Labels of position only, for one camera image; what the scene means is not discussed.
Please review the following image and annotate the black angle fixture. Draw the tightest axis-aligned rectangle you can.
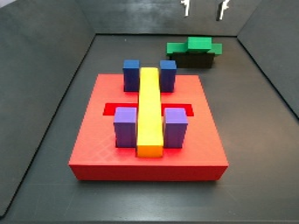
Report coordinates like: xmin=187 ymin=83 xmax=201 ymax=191
xmin=169 ymin=52 xmax=215 ymax=69

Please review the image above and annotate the blue block right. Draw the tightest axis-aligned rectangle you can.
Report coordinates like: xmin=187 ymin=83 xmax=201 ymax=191
xmin=123 ymin=59 xmax=140 ymax=92

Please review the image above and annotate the blue block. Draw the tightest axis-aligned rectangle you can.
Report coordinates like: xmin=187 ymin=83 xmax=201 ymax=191
xmin=123 ymin=59 xmax=140 ymax=92
xmin=160 ymin=60 xmax=176 ymax=93

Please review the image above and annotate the yellow long block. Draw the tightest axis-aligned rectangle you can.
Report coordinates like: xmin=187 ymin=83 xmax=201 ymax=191
xmin=136 ymin=67 xmax=164 ymax=158

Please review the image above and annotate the blue block left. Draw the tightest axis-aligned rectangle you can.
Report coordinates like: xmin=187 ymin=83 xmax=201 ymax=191
xmin=160 ymin=60 xmax=176 ymax=93

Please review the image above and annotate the green zigzag block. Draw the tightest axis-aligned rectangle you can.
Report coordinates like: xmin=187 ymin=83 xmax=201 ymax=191
xmin=165 ymin=37 xmax=221 ymax=55

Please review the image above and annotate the purple block left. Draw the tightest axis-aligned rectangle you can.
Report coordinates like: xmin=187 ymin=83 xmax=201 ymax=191
xmin=163 ymin=108 xmax=188 ymax=149

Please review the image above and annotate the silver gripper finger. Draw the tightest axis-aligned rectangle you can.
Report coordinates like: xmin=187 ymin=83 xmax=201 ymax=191
xmin=180 ymin=0 xmax=191 ymax=18
xmin=216 ymin=0 xmax=230 ymax=21

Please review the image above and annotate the red base board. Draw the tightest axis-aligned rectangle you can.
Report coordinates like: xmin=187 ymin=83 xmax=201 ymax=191
xmin=69 ymin=74 xmax=230 ymax=181

